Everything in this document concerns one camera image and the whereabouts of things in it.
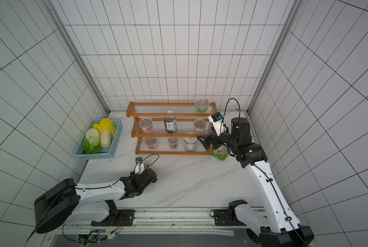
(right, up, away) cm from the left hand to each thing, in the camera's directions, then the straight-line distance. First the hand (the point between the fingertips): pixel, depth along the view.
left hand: (142, 172), depth 88 cm
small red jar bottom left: (+4, +18, +5) cm, 19 cm away
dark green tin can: (+17, +28, -7) cm, 34 cm away
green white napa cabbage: (-31, +18, +2) cm, 36 cm away
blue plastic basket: (-24, +11, +3) cm, 26 cm away
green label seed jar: (+34, +39, -12) cm, 53 cm away
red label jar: (+3, +29, -3) cm, 29 cm away
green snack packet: (+49, +10, +7) cm, 50 cm away
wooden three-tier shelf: (+25, +35, -5) cm, 44 cm away
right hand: (+32, +25, -19) cm, 45 cm away
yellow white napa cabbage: (-27, +25, +12) cm, 39 cm away
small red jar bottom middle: (+18, +18, +4) cm, 25 cm away
